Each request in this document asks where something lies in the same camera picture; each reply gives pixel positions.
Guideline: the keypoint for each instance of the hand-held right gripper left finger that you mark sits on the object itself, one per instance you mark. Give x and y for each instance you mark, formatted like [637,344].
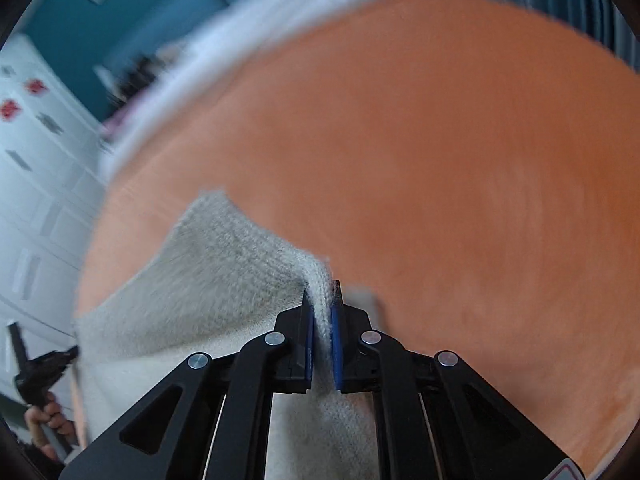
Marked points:
[310,347]

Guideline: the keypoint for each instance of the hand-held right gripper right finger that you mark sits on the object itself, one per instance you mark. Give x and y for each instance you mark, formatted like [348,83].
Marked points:
[336,355]

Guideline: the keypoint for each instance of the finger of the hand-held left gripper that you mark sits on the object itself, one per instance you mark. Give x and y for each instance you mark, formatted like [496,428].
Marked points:
[64,356]

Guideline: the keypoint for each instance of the grey knit sweater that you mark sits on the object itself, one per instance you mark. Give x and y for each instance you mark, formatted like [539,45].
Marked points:
[200,285]

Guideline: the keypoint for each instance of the pile of dark clothes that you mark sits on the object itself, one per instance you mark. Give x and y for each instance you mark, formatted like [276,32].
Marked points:
[140,75]

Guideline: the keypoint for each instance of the person's left hand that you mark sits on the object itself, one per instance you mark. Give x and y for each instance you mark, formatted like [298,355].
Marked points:
[47,417]

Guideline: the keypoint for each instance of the white wardrobe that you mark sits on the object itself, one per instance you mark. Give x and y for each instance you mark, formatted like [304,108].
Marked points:
[40,200]

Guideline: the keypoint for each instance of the orange plush blanket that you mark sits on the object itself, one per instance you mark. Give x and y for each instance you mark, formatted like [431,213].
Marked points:
[425,160]

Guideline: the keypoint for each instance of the white duvet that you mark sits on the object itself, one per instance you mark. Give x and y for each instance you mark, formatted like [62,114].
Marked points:
[225,45]

